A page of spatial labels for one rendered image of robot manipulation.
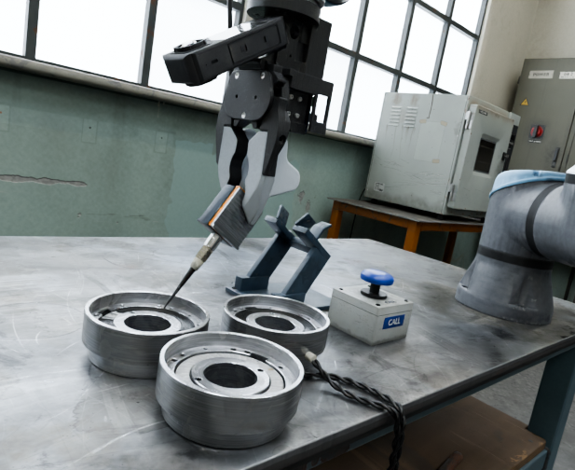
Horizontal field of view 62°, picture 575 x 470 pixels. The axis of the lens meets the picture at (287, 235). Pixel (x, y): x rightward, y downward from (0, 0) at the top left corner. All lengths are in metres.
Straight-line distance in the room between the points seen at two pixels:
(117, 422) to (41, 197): 1.72
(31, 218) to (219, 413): 1.77
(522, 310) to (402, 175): 2.04
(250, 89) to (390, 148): 2.42
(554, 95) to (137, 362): 4.15
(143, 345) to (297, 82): 0.27
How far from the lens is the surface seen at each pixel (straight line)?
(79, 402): 0.39
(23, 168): 2.01
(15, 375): 0.42
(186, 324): 0.45
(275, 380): 0.38
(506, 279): 0.82
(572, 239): 0.74
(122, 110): 2.10
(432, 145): 2.73
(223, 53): 0.43
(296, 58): 0.51
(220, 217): 0.46
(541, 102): 4.39
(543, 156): 4.30
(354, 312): 0.57
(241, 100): 0.48
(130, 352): 0.40
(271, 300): 0.52
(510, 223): 0.82
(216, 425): 0.33
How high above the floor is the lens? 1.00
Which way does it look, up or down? 10 degrees down
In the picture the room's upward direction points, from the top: 10 degrees clockwise
